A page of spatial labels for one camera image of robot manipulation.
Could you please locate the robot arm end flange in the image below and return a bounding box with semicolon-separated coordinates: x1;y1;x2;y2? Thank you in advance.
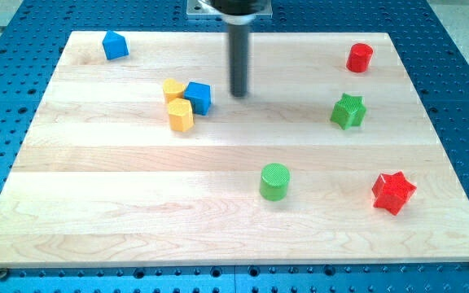
210;0;270;25

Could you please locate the green star block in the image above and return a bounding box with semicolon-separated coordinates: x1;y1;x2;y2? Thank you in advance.
330;93;366;130

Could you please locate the red star block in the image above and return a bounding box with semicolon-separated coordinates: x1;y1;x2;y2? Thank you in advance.
372;172;417;216

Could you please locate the green cylinder block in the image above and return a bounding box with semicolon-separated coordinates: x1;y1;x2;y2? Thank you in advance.
260;163;291;201

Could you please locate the blue cube block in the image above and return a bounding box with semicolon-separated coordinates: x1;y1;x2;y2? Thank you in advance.
184;81;212;116

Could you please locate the yellow hexagon block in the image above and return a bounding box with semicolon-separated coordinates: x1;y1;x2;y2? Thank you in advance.
167;98;194;132

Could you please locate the yellow heart block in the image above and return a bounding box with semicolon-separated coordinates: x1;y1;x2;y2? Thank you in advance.
162;78;186;103

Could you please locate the light wooden board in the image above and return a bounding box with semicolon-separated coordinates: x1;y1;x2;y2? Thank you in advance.
0;31;469;268

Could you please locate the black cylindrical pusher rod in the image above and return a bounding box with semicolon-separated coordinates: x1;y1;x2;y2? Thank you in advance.
227;24;250;98

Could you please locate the silver mounting plate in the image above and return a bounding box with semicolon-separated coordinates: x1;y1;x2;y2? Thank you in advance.
185;0;273;20

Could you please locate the red cylinder block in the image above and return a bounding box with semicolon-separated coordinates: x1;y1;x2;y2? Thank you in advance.
346;43;374;73

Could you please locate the blue pentagon block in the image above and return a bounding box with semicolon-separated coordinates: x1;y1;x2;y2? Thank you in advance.
102;30;129;60

